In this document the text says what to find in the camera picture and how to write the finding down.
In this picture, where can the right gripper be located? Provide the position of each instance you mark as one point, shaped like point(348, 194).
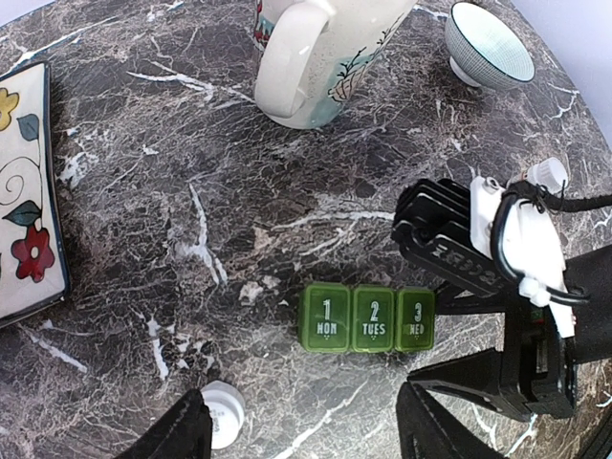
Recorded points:
point(537, 372)

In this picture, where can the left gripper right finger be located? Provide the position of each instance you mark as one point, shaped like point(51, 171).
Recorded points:
point(428, 430)

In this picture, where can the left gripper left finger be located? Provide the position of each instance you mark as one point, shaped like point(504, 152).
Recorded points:
point(184, 431)

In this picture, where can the green weekly pill organizer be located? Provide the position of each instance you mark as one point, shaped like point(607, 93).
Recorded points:
point(334, 318)

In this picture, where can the white pill bottle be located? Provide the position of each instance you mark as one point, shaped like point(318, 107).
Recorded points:
point(550, 173)
point(226, 407)

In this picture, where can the floral square plate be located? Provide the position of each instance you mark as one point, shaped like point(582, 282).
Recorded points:
point(34, 268)

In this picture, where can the teal bowl right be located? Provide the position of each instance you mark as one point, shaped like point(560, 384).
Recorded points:
point(484, 51)

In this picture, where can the cream ceramic mug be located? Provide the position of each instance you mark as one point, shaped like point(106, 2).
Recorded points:
point(313, 55)

